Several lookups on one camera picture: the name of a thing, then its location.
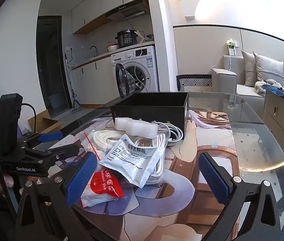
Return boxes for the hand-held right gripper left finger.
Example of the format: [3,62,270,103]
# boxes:
[15,153,98,241]

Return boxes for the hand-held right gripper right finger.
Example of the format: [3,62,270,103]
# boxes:
[198,152,283,241]

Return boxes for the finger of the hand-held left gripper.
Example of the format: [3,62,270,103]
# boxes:
[24,144,80,161]
[19,131,64,145]

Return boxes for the red and white glue packet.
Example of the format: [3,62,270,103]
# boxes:
[80,169,125,209]

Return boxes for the silver sachet packet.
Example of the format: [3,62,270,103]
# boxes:
[99,136,165,189]

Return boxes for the clear bag of white rope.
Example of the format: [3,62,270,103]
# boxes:
[124,133,169,185]

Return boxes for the bubble wrap roll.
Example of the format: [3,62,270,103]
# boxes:
[114,117,157,139]

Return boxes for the black cardboard box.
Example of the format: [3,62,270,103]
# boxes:
[110,92,189,141]

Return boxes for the person's left hand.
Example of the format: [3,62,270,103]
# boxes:
[0,172,38,195]

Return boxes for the brown cardboard box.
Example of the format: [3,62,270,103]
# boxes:
[35,110,65,133]

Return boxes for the flat mop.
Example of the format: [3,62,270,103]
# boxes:
[65,51,85,113]

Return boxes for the printed table mat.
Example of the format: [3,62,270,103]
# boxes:
[42,105,240,241]

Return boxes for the white lower kitchen cabinet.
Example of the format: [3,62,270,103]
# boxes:
[71,60,115,106]

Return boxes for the black door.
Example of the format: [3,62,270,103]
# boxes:
[36,16,72,117]

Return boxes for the beige side cabinet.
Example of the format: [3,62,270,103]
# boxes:
[261,88,284,165]

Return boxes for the patterned chair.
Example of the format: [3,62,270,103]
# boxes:
[176,75,212,92]

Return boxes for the grey sofa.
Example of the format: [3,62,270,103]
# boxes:
[211,55,284,103]

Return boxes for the grey fur toy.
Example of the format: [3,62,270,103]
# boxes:
[254,79,281,96]

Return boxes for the blue plastic bag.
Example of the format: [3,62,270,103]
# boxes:
[262,84,284,96]

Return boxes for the grey cushion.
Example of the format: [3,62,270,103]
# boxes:
[253,51,284,87]
[241,50,258,87]

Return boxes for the white washing machine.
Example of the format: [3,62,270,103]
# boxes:
[110,46,160,98]

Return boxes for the black pressure cooker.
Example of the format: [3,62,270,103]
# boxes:
[117,30,136,48]

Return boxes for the white upper kitchen cabinets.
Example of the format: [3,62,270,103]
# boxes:
[72,0,147,34]

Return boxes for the range hood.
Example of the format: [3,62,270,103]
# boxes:
[105,0,150,22]

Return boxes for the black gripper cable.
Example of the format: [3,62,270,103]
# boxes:
[20,103,37,134]

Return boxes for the white charging cable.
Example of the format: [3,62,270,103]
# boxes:
[152,122,184,142]

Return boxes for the wall power strip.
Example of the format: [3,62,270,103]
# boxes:
[226,39,240,57]

